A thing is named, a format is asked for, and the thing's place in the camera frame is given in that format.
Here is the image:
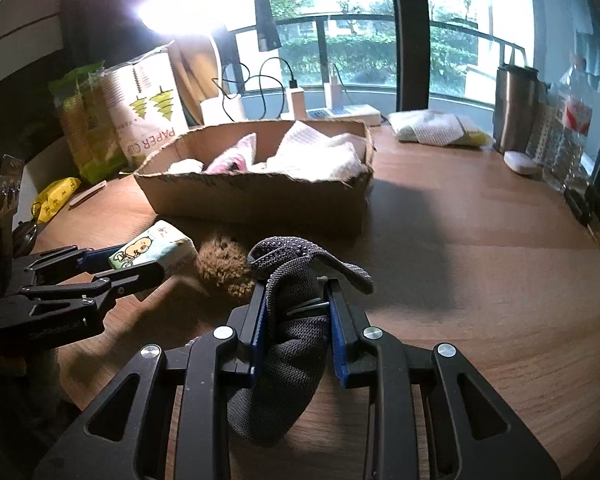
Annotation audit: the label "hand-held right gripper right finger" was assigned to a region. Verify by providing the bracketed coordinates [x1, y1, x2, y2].
[326, 279, 562, 480]

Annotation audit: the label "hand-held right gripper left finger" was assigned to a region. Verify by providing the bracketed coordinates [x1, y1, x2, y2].
[34, 279, 269, 480]

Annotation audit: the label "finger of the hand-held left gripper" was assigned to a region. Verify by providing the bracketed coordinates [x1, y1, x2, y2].
[20, 260, 167, 311]
[27, 244, 131, 286]

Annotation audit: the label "small tissue pack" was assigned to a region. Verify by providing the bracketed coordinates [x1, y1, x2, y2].
[109, 220, 198, 281]

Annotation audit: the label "grey knitted sock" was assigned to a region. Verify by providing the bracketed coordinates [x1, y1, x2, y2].
[227, 235, 375, 448]

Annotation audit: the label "cardboard box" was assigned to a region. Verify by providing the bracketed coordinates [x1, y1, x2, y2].
[132, 119, 376, 241]

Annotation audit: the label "pink plush toy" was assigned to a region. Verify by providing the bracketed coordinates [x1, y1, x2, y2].
[205, 132, 258, 174]

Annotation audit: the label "white cotton swab pack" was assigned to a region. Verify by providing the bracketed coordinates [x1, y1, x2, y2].
[267, 120, 367, 181]

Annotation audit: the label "brown plush ball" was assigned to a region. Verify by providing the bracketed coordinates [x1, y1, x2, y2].
[195, 240, 257, 302]

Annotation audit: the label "beige nail file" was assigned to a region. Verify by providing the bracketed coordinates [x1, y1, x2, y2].
[69, 180, 108, 209]

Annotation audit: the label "yellow wipes packet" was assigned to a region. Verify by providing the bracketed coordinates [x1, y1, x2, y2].
[32, 177, 83, 224]

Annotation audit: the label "green packaged bag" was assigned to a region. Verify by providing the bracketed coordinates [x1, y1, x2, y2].
[47, 62, 131, 183]

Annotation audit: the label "paper cup pack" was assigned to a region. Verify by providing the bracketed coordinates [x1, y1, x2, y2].
[102, 42, 191, 168]

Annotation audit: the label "white adapter box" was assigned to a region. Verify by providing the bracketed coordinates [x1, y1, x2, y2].
[200, 96, 246, 123]

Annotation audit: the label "white power strip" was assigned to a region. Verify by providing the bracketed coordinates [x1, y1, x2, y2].
[305, 105, 383, 127]

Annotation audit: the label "white cloth packets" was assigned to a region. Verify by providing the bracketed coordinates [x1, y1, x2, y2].
[387, 110, 493, 148]

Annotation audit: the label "white earbuds case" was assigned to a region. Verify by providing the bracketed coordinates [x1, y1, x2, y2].
[503, 151, 543, 176]

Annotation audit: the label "black power adapter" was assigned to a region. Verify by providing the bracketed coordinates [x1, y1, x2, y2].
[565, 190, 597, 226]

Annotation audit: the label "steel thermos cup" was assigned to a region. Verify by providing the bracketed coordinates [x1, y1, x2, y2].
[492, 62, 541, 154]

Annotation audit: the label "hanging black garment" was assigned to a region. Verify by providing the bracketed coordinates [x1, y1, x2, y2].
[252, 0, 282, 52]

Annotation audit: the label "clear water bottle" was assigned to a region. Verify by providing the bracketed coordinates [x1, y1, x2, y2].
[542, 55, 597, 192]

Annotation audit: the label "black balcony railing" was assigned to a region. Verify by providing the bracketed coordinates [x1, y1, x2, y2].
[230, 12, 526, 97]

